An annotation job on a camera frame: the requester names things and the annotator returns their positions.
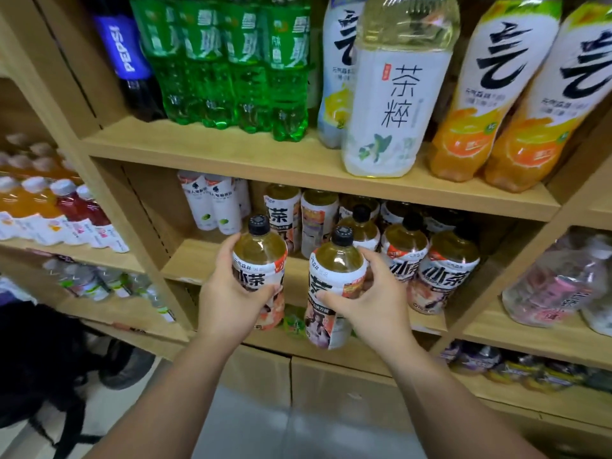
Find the person's right hand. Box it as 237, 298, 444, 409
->
316, 247, 418, 362

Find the person's left hand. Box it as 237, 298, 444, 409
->
197, 233, 276, 350

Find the black-capped amber tea bottle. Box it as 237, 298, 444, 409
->
232, 214, 288, 331
304, 226, 369, 351

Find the person's right forearm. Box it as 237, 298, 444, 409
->
382, 343, 548, 459

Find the person's left forearm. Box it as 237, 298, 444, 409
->
84, 332, 244, 459

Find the green packet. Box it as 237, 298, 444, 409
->
283, 305, 308, 338

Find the white bottle green fruit label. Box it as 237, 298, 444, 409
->
177, 170, 219, 232
205, 174, 243, 236

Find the clear bottle green label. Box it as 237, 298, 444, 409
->
128, 273, 176, 324
43, 258, 112, 302
96, 266, 132, 299

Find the row of amber tea bottles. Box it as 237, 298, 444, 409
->
263, 183, 481, 315

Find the wooden shelf unit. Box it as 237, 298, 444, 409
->
0, 0, 612, 459

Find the purple-label bottle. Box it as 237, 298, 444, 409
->
439, 340, 503, 376

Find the large pale tea bottle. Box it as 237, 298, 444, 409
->
341, 0, 461, 179

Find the white lemon-label drink bottle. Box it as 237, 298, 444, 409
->
317, 0, 370, 149

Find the green soda bottle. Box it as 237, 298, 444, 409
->
128, 0, 199, 126
264, 0, 312, 143
221, 0, 274, 135
179, 0, 238, 130

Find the yellow-green label bottle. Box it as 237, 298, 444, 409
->
487, 357, 590, 393

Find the row of white-capped juice bottles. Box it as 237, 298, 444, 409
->
0, 133, 131, 254

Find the clear bottle pink label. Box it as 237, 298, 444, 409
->
580, 287, 612, 338
501, 233, 612, 329

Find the black bag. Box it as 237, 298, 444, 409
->
0, 301, 157, 459

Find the orange-label drink bottle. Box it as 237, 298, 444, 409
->
483, 0, 612, 194
428, 0, 563, 183

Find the dark cola bottle blue label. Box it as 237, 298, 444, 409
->
88, 0, 167, 123

